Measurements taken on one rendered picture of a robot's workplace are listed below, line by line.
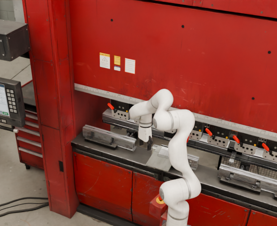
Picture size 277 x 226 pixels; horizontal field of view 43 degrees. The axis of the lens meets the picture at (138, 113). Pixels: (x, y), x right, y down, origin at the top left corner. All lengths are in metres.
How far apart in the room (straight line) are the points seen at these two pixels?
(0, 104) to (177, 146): 1.41
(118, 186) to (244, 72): 1.51
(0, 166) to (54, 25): 2.28
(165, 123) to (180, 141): 0.13
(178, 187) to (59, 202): 1.87
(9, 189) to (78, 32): 2.05
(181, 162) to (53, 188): 1.86
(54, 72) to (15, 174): 1.83
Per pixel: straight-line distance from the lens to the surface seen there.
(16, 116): 2.71
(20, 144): 4.06
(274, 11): 2.24
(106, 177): 3.19
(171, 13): 2.38
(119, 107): 2.83
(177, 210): 2.01
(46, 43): 2.69
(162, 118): 1.83
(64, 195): 3.48
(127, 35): 2.55
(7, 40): 2.48
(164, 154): 2.81
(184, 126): 1.88
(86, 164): 3.21
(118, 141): 3.04
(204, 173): 2.89
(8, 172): 4.32
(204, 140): 3.05
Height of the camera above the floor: 2.73
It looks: 31 degrees down
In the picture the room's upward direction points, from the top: 3 degrees clockwise
